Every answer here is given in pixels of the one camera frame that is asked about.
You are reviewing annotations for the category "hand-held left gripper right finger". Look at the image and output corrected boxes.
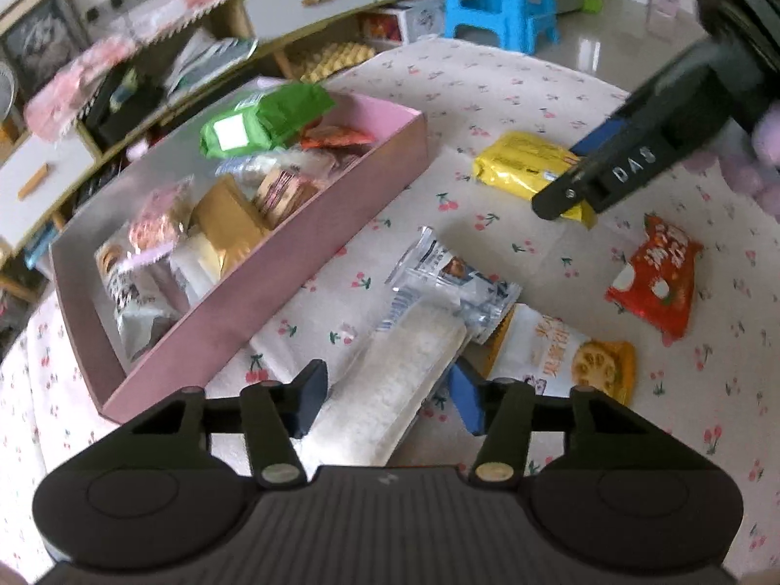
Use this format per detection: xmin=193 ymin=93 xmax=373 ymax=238
xmin=448 ymin=357 xmax=648 ymax=488

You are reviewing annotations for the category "white rice cracker packet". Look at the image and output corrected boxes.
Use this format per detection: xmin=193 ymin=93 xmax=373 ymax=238
xmin=297 ymin=301 xmax=471 ymax=471

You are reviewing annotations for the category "yellow egg tray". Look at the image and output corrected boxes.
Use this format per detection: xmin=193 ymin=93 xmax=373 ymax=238
xmin=286 ymin=42 xmax=377 ymax=84

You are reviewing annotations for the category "stack of papers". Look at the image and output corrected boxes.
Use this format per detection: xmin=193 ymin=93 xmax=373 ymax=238
xmin=162 ymin=30 xmax=260 ymax=108

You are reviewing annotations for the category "pink cardboard box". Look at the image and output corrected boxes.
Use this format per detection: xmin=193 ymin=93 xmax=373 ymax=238
xmin=49 ymin=94 xmax=430 ymax=426

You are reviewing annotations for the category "golden snack packet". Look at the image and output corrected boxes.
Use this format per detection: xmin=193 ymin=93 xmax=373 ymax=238
xmin=191 ymin=174 xmax=273 ymax=276

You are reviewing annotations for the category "framed picture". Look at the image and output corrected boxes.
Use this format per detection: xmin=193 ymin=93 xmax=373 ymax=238
xmin=0 ymin=0 xmax=93 ymax=102

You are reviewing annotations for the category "black bag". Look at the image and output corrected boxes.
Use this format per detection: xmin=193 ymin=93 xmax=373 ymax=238
xmin=78 ymin=66 xmax=166 ymax=148

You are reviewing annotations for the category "silver blue snack packet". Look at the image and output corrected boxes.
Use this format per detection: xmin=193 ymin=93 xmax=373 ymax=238
xmin=384 ymin=225 xmax=523 ymax=346

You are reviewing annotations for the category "white desk fan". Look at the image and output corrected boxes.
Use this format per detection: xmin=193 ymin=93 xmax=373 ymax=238
xmin=0 ymin=61 xmax=20 ymax=129

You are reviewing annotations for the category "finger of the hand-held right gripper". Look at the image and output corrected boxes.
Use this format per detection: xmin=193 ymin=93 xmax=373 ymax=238
xmin=530 ymin=72 xmax=764 ymax=221
xmin=568 ymin=47 xmax=727 ymax=160

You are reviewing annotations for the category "brown biscuit packet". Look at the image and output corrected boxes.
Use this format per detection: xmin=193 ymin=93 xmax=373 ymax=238
xmin=252 ymin=167 xmax=322 ymax=228

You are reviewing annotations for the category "grey biscuit packet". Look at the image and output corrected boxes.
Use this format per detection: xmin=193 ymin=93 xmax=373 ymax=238
xmin=94 ymin=240 xmax=191 ymax=355

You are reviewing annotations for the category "pink snack packet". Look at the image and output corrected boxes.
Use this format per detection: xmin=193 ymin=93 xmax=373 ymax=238
xmin=127 ymin=176 xmax=197 ymax=258

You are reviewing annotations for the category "green snack packet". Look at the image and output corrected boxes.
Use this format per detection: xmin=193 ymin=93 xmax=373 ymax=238
xmin=199 ymin=81 xmax=337 ymax=160

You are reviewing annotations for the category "small pink white box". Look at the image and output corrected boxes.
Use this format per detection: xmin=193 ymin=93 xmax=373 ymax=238
xmin=645 ymin=0 xmax=682 ymax=32

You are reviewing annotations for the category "clear snack packet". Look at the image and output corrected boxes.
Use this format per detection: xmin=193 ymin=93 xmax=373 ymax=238
xmin=215 ymin=148 xmax=337 ymax=197

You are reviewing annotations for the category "white wafer packet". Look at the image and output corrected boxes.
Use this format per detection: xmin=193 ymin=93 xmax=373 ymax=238
xmin=169 ymin=233 xmax=224 ymax=307

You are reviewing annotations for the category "pink cloth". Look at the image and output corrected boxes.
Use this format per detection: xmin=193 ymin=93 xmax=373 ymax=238
xmin=24 ymin=0 xmax=294 ymax=136

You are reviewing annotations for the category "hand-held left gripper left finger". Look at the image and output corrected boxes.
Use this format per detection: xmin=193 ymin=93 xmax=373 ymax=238
xmin=125 ymin=358 xmax=331 ymax=489

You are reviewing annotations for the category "yellow snack packet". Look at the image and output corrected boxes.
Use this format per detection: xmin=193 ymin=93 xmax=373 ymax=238
xmin=473 ymin=131 xmax=596 ymax=231

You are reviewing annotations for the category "white printed box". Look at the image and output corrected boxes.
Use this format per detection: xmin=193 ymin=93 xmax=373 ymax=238
xmin=359 ymin=0 xmax=446 ymax=53

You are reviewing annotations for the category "orange white chip packet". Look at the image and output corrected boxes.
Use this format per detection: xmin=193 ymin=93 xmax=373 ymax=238
xmin=481 ymin=303 xmax=638 ymax=407

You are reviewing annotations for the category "red snack packet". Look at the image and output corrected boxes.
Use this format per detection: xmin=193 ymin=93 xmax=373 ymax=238
xmin=300 ymin=124 xmax=376 ymax=151
xmin=605 ymin=213 xmax=705 ymax=343

